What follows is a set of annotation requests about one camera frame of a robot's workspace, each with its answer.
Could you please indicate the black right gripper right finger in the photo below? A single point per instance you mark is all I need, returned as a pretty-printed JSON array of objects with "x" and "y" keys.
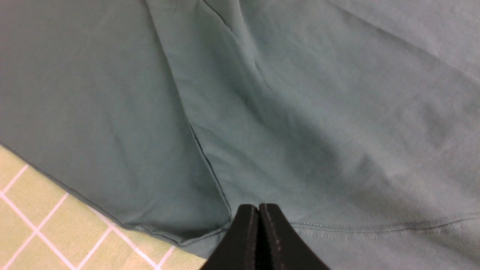
[{"x": 280, "y": 247}]

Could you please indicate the green checkered tablecloth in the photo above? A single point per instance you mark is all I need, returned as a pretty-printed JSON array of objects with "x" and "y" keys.
[{"x": 44, "y": 228}]

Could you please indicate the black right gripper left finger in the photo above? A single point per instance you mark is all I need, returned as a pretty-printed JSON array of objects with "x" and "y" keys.
[{"x": 237, "y": 250}]

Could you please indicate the green long-sleeved shirt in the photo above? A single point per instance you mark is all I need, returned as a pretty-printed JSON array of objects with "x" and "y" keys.
[{"x": 359, "y": 118}]

